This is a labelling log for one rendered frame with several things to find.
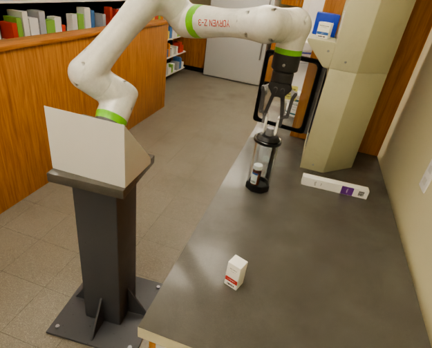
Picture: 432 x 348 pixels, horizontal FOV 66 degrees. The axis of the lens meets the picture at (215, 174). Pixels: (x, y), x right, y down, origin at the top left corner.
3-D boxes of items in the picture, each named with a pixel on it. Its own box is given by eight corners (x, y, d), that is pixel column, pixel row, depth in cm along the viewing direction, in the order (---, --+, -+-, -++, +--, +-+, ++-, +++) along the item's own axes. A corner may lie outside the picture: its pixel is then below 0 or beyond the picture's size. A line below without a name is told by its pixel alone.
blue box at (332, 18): (334, 35, 156) (340, 14, 151) (334, 37, 147) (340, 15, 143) (312, 32, 158) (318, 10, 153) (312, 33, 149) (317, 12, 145)
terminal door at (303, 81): (303, 134, 183) (324, 60, 163) (252, 120, 193) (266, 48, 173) (303, 134, 184) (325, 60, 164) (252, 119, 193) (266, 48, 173)
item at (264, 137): (280, 141, 132) (284, 126, 128) (276, 150, 124) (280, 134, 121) (258, 136, 133) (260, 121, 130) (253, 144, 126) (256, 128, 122)
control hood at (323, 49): (329, 56, 163) (335, 34, 158) (328, 68, 136) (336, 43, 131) (305, 52, 165) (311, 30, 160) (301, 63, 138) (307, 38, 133)
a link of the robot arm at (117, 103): (81, 112, 133) (99, 73, 138) (113, 131, 144) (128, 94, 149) (99, 110, 125) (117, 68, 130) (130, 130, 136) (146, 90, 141)
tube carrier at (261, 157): (271, 181, 142) (283, 136, 131) (269, 194, 133) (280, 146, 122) (247, 175, 144) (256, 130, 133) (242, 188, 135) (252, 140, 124)
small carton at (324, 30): (329, 38, 142) (334, 23, 139) (327, 39, 138) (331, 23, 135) (318, 36, 144) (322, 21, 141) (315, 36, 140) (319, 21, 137)
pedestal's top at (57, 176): (47, 181, 130) (45, 172, 128) (90, 148, 158) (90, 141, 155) (123, 199, 126) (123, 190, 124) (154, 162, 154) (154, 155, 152)
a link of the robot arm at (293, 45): (323, 11, 104) (296, 6, 111) (297, 8, 97) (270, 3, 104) (310, 56, 111) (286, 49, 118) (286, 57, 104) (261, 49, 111)
